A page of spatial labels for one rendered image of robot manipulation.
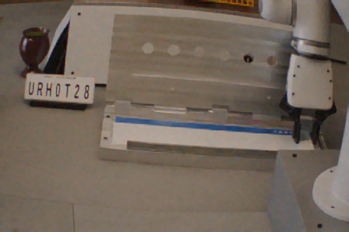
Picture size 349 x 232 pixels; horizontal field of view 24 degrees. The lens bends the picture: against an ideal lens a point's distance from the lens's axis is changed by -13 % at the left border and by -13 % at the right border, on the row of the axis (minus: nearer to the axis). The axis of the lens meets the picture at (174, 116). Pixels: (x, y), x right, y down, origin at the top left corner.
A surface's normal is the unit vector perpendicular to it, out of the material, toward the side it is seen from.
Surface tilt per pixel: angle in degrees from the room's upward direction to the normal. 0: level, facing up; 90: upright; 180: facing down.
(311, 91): 77
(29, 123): 0
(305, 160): 3
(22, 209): 0
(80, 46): 90
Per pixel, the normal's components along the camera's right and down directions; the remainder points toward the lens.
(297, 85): -0.04, 0.15
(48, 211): 0.09, -0.93
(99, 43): 0.02, 0.37
